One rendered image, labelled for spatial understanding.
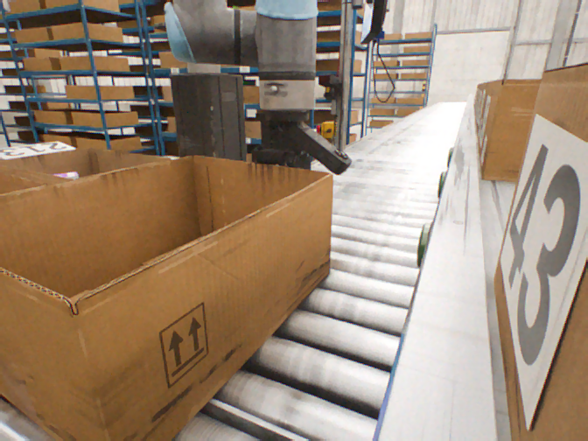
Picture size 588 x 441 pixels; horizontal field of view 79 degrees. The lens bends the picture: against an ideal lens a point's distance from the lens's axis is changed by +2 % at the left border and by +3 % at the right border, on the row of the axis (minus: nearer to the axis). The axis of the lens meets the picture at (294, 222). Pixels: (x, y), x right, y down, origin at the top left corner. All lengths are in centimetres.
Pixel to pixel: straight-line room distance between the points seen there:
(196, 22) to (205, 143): 62
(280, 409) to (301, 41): 47
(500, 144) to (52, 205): 70
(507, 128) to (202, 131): 88
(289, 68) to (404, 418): 47
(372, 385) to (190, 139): 104
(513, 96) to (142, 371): 66
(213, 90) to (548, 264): 111
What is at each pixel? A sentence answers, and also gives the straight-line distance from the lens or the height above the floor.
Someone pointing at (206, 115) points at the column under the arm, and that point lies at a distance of 122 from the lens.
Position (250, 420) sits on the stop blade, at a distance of 39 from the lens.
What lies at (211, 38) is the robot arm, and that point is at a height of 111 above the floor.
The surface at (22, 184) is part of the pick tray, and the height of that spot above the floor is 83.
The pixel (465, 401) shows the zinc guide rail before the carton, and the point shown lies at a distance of 22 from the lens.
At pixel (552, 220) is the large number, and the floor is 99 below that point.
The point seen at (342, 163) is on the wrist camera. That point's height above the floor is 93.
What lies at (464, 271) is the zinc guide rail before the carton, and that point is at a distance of 34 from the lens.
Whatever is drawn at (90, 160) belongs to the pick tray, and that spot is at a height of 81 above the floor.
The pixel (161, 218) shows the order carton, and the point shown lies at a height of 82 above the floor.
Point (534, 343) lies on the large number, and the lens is 19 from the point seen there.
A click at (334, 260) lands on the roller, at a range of 65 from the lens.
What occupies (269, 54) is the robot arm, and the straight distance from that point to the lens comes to 57.
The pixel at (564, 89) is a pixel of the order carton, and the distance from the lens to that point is 23.
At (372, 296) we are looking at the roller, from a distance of 57.
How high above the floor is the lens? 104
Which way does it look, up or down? 21 degrees down
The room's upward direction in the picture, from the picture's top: straight up
